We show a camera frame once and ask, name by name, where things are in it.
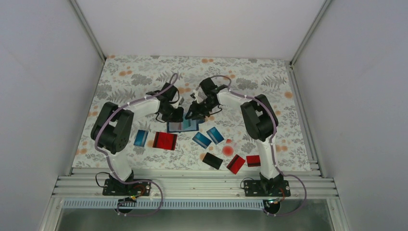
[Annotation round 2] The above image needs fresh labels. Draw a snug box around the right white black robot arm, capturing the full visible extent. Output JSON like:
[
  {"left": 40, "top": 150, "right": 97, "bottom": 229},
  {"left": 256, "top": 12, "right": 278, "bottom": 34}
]
[{"left": 186, "top": 76, "right": 283, "bottom": 196}]

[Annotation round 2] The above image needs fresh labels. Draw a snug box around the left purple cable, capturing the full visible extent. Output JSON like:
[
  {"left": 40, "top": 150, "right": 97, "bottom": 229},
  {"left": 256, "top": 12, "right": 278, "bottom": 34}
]
[{"left": 94, "top": 73, "right": 179, "bottom": 218}]

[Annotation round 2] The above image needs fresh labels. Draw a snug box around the blue card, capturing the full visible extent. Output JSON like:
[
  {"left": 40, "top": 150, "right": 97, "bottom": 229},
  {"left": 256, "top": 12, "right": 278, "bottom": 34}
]
[
  {"left": 206, "top": 127, "right": 224, "bottom": 144},
  {"left": 133, "top": 129, "right": 149, "bottom": 147},
  {"left": 192, "top": 132, "right": 212, "bottom": 149}
]

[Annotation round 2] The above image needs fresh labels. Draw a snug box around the blue card far left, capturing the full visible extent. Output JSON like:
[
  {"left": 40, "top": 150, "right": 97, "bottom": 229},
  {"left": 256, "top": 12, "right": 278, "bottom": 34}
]
[{"left": 133, "top": 129, "right": 149, "bottom": 147}]

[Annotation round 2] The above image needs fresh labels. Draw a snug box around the blue card centre right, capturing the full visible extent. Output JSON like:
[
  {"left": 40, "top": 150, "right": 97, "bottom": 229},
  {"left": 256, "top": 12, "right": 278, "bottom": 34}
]
[{"left": 206, "top": 127, "right": 224, "bottom": 144}]

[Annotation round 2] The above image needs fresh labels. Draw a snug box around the red card upper stack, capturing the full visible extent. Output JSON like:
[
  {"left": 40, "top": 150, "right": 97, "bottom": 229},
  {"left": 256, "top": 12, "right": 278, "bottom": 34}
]
[{"left": 153, "top": 132, "right": 165, "bottom": 149}]

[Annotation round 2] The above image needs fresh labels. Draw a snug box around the red card tilted right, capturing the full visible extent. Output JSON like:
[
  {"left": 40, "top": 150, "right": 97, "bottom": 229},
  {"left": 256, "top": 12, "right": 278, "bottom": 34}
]
[{"left": 227, "top": 154, "right": 246, "bottom": 175}]

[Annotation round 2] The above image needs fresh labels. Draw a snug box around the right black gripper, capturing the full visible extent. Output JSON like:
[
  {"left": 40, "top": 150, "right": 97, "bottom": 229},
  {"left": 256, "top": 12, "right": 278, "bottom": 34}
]
[{"left": 185, "top": 98, "right": 217, "bottom": 121}]

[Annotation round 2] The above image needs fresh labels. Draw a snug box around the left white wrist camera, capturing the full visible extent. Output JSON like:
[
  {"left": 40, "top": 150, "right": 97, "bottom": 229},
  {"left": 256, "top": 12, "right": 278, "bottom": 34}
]
[{"left": 178, "top": 97, "right": 184, "bottom": 107}]

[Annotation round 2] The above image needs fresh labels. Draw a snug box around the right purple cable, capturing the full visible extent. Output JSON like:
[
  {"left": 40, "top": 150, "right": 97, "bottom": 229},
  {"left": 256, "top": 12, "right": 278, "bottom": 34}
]
[{"left": 199, "top": 75, "right": 308, "bottom": 218}]

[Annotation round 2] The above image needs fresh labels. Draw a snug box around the purple cable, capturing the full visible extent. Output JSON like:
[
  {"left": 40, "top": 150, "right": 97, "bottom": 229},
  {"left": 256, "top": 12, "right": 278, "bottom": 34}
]
[
  {"left": 94, "top": 73, "right": 179, "bottom": 218},
  {"left": 199, "top": 75, "right": 308, "bottom": 218}
]

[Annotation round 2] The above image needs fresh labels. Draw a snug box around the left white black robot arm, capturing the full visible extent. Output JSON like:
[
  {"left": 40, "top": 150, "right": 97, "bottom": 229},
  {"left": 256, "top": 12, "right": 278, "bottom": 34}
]
[{"left": 91, "top": 83, "right": 184, "bottom": 195}]

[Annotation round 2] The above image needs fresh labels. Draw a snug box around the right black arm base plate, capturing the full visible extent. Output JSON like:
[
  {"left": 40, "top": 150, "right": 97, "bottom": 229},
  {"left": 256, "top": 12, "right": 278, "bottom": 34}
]
[{"left": 240, "top": 178, "right": 291, "bottom": 197}]

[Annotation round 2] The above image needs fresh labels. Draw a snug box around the floral patterned table mat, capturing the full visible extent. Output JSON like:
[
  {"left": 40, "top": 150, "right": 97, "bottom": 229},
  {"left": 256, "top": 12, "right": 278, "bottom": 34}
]
[{"left": 73, "top": 55, "right": 310, "bottom": 171}]

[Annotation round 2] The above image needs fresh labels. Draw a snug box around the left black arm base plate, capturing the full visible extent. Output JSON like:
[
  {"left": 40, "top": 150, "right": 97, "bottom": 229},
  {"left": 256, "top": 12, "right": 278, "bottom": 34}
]
[{"left": 102, "top": 179, "right": 151, "bottom": 196}]

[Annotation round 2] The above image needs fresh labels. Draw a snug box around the aluminium front rail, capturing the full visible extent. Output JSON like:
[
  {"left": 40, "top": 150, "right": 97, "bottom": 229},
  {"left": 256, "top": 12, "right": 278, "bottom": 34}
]
[{"left": 52, "top": 174, "right": 339, "bottom": 199}]

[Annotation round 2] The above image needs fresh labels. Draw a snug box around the white card red circle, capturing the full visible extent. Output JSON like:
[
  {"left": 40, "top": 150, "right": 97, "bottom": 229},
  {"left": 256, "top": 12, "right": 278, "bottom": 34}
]
[{"left": 222, "top": 139, "right": 236, "bottom": 157}]

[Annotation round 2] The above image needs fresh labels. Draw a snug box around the black card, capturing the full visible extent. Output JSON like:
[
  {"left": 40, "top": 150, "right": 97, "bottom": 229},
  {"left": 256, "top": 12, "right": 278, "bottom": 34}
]
[{"left": 202, "top": 153, "right": 223, "bottom": 170}]

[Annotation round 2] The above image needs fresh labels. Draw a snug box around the red card far right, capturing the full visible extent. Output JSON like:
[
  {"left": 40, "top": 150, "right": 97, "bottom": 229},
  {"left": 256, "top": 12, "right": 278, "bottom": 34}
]
[{"left": 246, "top": 155, "right": 261, "bottom": 167}]

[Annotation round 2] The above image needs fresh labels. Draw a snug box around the red card overlapping stack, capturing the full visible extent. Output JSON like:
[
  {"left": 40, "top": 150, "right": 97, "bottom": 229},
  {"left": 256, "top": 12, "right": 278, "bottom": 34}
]
[{"left": 163, "top": 133, "right": 177, "bottom": 150}]

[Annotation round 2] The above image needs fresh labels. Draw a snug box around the dark blue card holder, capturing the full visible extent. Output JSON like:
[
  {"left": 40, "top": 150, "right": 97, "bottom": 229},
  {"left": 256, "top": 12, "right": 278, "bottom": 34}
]
[{"left": 167, "top": 119, "right": 205, "bottom": 133}]

